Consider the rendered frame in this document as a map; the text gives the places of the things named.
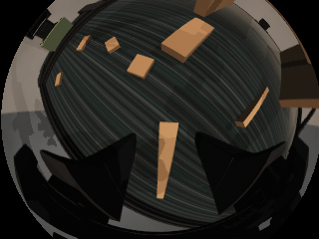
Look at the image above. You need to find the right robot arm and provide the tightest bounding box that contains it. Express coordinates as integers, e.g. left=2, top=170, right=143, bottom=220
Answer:
left=26, top=9, right=56, bottom=41

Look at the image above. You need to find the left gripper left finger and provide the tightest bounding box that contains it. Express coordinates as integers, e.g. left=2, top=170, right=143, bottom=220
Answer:
left=40, top=133, right=137, bottom=221

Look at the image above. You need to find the tan wooden board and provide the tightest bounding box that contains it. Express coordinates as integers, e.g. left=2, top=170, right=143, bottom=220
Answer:
left=193, top=0, right=235, bottom=17
left=279, top=44, right=319, bottom=109

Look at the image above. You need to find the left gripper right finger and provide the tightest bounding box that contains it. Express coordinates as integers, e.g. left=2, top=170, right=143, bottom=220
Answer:
left=194, top=131, right=286, bottom=215

